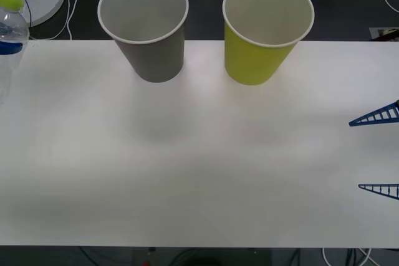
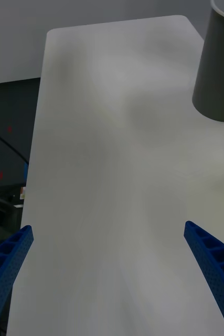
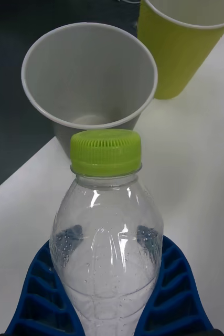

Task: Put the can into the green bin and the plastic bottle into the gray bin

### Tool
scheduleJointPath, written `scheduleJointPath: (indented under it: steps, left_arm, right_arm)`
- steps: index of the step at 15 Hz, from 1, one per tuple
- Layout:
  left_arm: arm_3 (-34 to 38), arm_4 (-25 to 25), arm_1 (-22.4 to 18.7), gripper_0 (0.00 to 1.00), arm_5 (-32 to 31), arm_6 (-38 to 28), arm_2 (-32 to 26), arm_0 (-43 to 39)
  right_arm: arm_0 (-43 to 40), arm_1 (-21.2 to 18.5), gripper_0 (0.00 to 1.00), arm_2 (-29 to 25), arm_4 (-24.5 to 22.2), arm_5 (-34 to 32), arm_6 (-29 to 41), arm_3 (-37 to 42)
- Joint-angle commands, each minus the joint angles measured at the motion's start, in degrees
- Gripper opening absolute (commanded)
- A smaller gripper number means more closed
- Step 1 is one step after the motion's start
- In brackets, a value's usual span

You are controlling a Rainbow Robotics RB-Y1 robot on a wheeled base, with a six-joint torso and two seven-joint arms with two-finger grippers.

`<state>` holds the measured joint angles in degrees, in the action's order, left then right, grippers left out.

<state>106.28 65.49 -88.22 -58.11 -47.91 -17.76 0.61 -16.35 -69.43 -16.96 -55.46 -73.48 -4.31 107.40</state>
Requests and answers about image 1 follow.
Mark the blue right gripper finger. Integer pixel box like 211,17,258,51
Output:
348,99,399,127
358,183,399,201

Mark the small grey floor box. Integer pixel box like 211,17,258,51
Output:
368,26,399,42

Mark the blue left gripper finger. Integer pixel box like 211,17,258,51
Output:
0,40,25,55

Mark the white cable under table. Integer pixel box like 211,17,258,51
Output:
322,247,378,266

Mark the thin black cable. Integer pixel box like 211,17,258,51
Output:
0,0,34,29

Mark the yellow-green plastic waste bin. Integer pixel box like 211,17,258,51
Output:
221,0,315,86

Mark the clear bottle with green cap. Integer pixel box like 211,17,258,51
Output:
0,0,31,105

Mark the grey plastic waste bin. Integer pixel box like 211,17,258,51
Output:
97,0,190,83

